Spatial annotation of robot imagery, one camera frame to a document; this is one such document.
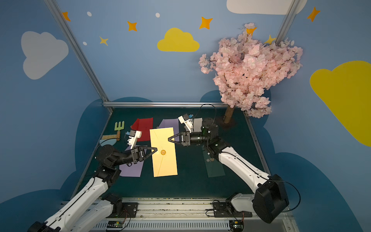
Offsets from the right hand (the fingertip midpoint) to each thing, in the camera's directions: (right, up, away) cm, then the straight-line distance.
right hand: (171, 139), depth 64 cm
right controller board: (+33, -45, +8) cm, 56 cm away
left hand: (-7, -4, 0) cm, 8 cm away
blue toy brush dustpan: (-49, -5, +40) cm, 64 cm away
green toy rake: (-45, +3, +44) cm, 63 cm away
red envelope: (-27, +6, +47) cm, 54 cm away
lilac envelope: (-9, +8, +49) cm, 51 cm away
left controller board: (-29, -44, +7) cm, 53 cm away
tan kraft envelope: (-3, -10, 0) cm, 10 cm away
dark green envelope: (+24, -20, +27) cm, 41 cm away
